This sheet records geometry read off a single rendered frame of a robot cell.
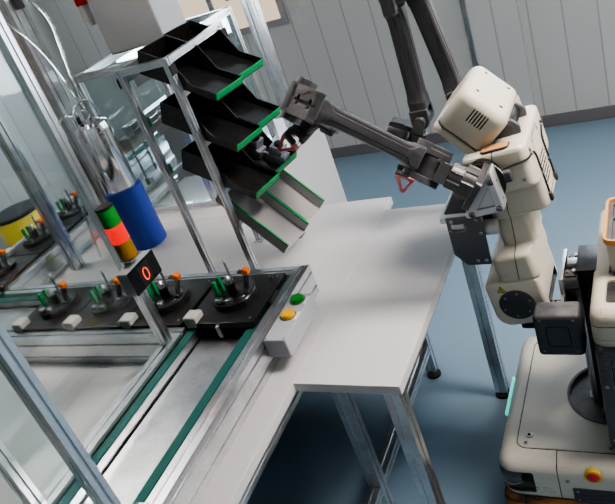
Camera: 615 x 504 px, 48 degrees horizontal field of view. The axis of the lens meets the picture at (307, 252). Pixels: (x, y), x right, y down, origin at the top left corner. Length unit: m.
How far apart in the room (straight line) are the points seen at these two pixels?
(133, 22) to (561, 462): 2.34
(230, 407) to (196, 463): 0.18
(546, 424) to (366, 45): 3.35
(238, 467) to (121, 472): 0.29
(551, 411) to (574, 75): 2.92
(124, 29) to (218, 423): 1.94
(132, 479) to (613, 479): 1.35
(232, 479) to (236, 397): 0.21
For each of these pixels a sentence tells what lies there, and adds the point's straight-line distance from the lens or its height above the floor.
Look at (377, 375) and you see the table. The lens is 1.77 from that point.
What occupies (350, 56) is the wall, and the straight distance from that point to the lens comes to 5.14.
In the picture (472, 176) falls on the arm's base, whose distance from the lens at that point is 1.75.
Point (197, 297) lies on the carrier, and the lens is 2.18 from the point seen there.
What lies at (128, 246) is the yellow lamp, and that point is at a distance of 1.88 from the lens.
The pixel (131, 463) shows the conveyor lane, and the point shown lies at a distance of 1.79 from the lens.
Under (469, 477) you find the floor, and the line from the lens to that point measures 2.64.
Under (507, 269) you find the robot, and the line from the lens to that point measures 2.03.
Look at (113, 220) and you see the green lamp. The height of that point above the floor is 1.38.
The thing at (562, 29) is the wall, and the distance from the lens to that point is 4.80.
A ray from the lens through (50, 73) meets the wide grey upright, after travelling 3.16.
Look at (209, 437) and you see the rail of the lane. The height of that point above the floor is 0.94.
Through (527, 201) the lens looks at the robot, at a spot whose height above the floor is 1.05.
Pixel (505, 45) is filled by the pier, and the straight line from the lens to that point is 4.77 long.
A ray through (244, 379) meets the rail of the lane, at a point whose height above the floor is 0.94.
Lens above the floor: 1.97
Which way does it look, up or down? 28 degrees down
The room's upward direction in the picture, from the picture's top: 21 degrees counter-clockwise
